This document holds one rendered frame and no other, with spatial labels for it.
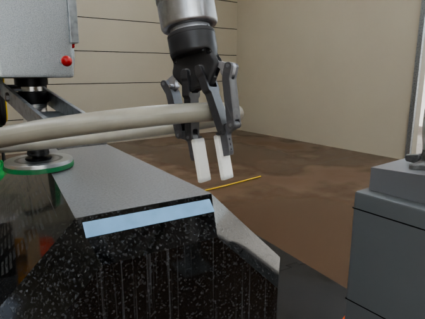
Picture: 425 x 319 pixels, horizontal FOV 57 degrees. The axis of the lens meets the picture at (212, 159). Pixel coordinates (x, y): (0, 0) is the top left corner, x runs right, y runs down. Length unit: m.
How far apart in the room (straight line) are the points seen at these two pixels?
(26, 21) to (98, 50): 5.42
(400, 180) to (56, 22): 1.17
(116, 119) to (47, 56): 0.80
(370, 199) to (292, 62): 5.83
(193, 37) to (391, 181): 0.95
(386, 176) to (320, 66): 5.38
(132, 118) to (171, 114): 0.06
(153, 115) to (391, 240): 0.99
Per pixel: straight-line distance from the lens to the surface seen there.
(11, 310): 0.99
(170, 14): 0.62
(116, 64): 6.83
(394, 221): 1.35
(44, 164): 1.35
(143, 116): 0.56
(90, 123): 0.56
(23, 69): 1.31
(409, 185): 1.36
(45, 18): 1.34
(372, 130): 6.18
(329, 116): 6.60
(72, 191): 1.14
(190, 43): 0.60
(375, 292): 1.48
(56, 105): 1.36
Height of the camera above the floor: 1.19
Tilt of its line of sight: 13 degrees down
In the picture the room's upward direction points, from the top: straight up
